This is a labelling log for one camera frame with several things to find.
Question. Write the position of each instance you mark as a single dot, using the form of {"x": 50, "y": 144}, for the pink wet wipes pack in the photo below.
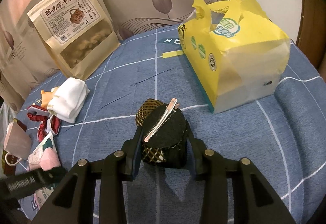
{"x": 45, "y": 157}

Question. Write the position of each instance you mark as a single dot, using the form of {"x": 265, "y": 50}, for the pink ceramic mug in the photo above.
{"x": 17, "y": 143}

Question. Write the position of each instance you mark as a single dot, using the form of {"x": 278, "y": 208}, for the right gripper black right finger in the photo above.
{"x": 254, "y": 199}

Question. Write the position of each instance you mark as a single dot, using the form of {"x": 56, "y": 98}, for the red and white fabric scrunchie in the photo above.
{"x": 47, "y": 122}

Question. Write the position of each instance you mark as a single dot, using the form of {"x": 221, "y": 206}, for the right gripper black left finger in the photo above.
{"x": 73, "y": 199}

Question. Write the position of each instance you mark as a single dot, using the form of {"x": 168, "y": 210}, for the black gold hair clip bow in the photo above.
{"x": 164, "y": 134}

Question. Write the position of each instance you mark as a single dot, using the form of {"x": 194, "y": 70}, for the brown kraft snack bag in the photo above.
{"x": 77, "y": 34}

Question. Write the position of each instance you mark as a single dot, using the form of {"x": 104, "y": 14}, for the yellow tissue pack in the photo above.
{"x": 236, "y": 51}

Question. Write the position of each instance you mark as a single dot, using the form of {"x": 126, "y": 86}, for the white sock with gold print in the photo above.
{"x": 68, "y": 100}

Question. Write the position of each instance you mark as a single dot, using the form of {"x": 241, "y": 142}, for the orange rubber toy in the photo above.
{"x": 47, "y": 96}

